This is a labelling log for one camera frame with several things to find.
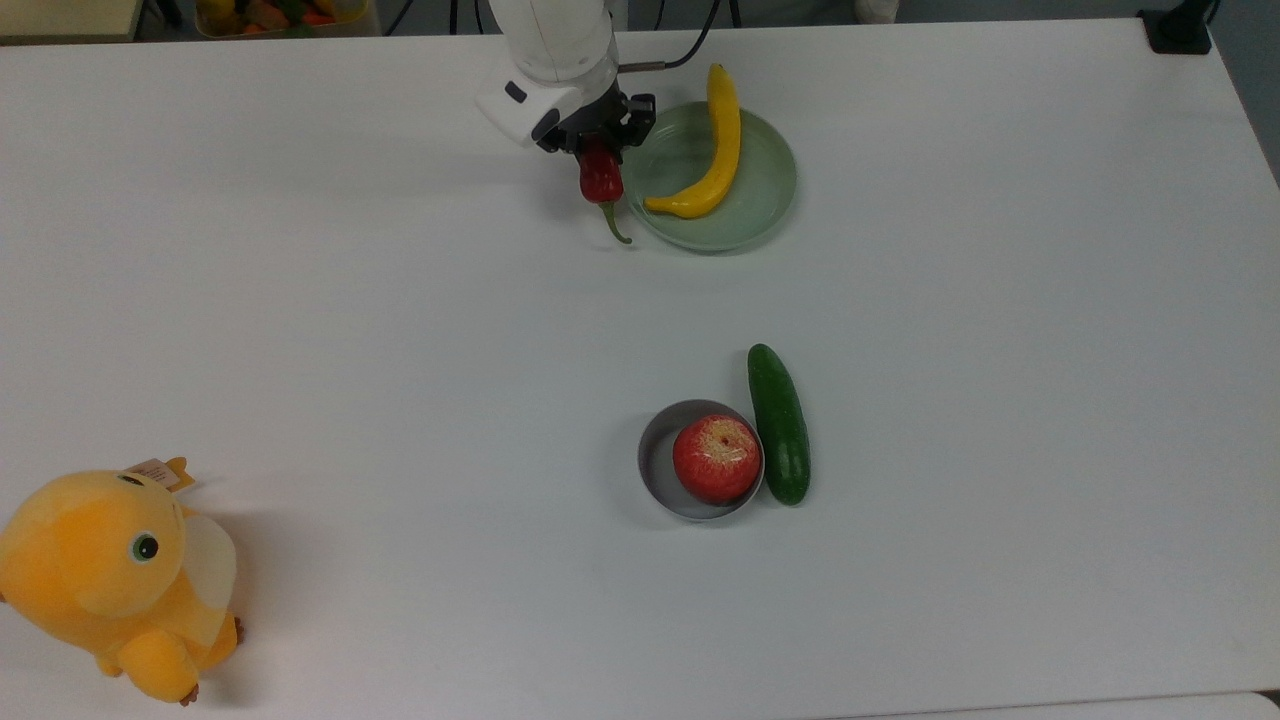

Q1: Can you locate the yellow banana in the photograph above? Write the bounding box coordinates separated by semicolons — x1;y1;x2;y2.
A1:
643;63;743;220

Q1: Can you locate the light green plastic plate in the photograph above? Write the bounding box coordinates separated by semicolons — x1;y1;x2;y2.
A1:
620;101;799;254

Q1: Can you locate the green cucumber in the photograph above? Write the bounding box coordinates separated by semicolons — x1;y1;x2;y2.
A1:
747;343;812;507

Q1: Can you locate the yellow plush toy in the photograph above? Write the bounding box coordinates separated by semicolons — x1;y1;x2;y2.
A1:
0;457;246;707

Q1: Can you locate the orange paper tag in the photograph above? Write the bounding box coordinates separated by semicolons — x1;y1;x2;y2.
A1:
126;457;198;494

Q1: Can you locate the grey round bowl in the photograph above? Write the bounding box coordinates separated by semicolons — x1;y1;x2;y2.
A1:
637;399;767;522

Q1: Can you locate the red apple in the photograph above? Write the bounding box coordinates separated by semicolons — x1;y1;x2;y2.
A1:
672;414;764;506

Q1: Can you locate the light wooden table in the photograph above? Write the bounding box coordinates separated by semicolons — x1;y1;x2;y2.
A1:
0;0;146;43

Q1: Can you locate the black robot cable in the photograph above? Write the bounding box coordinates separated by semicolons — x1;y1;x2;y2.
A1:
617;0;724;73

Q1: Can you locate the box of toy fruits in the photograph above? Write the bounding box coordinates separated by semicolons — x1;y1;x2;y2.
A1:
194;0;382;40

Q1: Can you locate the red chili pepper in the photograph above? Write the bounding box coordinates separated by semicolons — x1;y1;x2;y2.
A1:
579;138;634;246

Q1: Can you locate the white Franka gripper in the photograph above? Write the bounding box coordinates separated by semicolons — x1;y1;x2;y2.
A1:
475;76;658;159

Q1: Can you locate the black table clamp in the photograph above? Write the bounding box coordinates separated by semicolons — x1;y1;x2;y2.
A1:
1137;0;1219;56

